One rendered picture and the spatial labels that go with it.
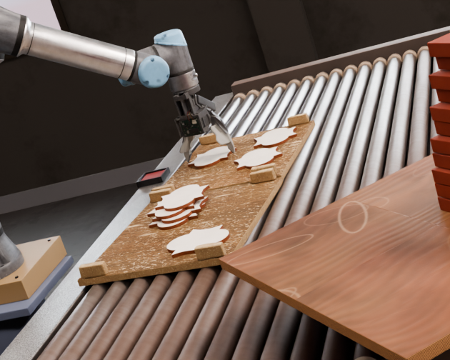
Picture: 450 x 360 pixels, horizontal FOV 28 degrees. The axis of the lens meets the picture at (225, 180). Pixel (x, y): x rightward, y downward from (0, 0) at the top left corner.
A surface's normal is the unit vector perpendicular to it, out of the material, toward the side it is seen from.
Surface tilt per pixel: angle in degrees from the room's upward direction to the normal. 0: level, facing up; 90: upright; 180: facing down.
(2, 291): 90
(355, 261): 0
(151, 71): 91
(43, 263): 90
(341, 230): 0
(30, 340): 0
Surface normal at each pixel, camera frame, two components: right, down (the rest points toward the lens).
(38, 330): -0.30, -0.91
